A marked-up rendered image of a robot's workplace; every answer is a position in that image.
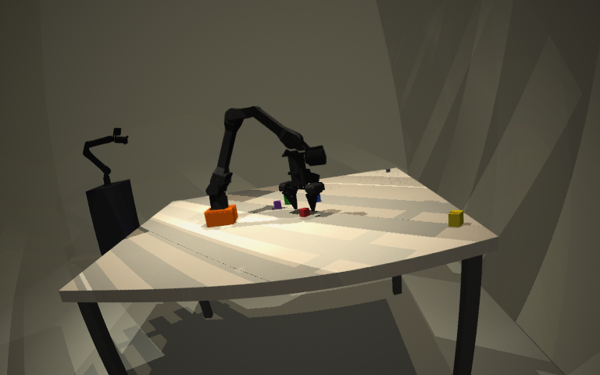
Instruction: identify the small yellow cube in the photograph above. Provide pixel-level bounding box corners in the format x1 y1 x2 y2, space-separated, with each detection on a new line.
448 209 464 227

